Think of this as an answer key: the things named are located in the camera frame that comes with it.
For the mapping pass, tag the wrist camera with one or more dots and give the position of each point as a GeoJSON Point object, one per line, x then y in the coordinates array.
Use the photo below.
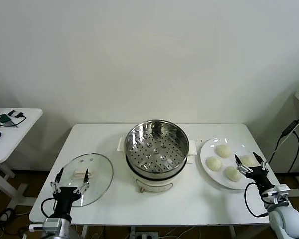
{"type": "Point", "coordinates": [280, 193]}
{"type": "Point", "coordinates": [36, 226]}

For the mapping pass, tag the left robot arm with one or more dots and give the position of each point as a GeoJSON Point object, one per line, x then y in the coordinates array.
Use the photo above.
{"type": "Point", "coordinates": [62, 231]}

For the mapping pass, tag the perforated steel steamer basket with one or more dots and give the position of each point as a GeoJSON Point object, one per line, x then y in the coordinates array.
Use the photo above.
{"type": "Point", "coordinates": [139, 139]}

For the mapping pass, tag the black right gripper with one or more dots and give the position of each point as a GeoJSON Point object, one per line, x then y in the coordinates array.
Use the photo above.
{"type": "Point", "coordinates": [260, 178]}

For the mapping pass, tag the large white table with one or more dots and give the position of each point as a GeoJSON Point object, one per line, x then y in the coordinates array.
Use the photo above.
{"type": "Point", "coordinates": [201, 206]}

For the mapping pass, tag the small white side table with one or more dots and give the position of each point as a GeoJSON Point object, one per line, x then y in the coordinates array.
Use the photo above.
{"type": "Point", "coordinates": [20, 129]}

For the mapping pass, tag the small black usb device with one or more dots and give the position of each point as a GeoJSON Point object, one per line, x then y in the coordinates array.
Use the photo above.
{"type": "Point", "coordinates": [12, 112]}

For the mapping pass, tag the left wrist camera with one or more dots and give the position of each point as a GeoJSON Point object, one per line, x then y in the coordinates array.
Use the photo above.
{"type": "Point", "coordinates": [36, 226]}

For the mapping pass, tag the white steamed baozi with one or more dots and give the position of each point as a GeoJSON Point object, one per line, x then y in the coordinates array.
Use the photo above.
{"type": "Point", "coordinates": [214, 164]}
{"type": "Point", "coordinates": [233, 174]}
{"type": "Point", "coordinates": [223, 151]}
{"type": "Point", "coordinates": [248, 159]}

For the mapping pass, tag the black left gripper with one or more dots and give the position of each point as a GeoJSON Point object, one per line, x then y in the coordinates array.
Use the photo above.
{"type": "Point", "coordinates": [63, 199]}

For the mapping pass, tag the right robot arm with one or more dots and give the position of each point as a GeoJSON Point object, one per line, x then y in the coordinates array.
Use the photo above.
{"type": "Point", "coordinates": [289, 221]}

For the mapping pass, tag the round glass lid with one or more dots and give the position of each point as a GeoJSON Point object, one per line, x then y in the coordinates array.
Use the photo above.
{"type": "Point", "coordinates": [97, 169]}

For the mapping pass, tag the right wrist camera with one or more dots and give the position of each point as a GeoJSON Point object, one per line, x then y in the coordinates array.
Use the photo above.
{"type": "Point", "coordinates": [280, 193]}

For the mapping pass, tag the white round plate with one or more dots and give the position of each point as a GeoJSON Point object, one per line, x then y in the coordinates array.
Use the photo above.
{"type": "Point", "coordinates": [214, 179]}

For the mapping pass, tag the green electronic device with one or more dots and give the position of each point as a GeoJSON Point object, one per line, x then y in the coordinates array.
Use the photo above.
{"type": "Point", "coordinates": [3, 118]}

